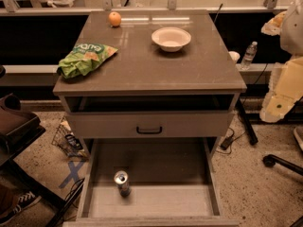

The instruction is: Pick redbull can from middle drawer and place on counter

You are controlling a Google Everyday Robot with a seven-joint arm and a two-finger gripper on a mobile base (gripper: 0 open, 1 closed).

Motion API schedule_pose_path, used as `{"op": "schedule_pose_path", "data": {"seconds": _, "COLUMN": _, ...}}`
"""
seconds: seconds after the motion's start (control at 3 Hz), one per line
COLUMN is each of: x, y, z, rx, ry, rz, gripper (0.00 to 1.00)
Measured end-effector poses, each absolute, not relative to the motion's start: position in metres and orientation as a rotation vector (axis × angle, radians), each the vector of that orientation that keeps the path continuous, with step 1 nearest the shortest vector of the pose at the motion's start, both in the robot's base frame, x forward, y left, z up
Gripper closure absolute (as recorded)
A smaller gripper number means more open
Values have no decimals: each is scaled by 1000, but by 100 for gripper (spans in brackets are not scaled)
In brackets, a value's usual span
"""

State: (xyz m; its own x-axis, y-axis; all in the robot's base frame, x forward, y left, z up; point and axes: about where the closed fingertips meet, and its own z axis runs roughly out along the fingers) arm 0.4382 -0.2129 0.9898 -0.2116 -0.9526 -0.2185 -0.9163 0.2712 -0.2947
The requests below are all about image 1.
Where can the white paper bowl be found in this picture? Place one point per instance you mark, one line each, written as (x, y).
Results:
(171, 39)

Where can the orange fruit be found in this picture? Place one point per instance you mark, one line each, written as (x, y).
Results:
(114, 19)

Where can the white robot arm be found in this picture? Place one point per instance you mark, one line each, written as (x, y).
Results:
(286, 79)

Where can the dark brown chair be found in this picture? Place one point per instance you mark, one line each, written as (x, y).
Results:
(18, 128)

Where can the black table leg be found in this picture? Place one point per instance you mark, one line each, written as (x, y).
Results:
(248, 127)

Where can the closed grey top drawer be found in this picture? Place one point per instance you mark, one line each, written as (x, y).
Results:
(123, 125)

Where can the black drawer handle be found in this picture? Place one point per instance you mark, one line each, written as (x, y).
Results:
(149, 131)

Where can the wire basket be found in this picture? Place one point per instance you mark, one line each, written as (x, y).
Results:
(65, 140)

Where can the white paper cup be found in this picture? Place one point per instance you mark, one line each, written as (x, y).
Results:
(235, 56)

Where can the black white sneaker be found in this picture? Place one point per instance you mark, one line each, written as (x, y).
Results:
(12, 205)

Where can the green chip bag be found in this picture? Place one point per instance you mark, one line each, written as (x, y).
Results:
(84, 59)

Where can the redbull can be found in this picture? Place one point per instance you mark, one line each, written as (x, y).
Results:
(121, 179)

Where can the black chair base leg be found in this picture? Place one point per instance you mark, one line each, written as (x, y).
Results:
(270, 160)

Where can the clear plastic water bottle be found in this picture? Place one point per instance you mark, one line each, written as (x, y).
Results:
(249, 55)

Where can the grey drawer cabinet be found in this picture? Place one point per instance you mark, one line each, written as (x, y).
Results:
(142, 78)

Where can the black power adapter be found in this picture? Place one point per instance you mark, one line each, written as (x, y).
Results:
(226, 143)

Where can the open grey middle drawer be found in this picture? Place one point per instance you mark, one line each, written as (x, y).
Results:
(171, 180)

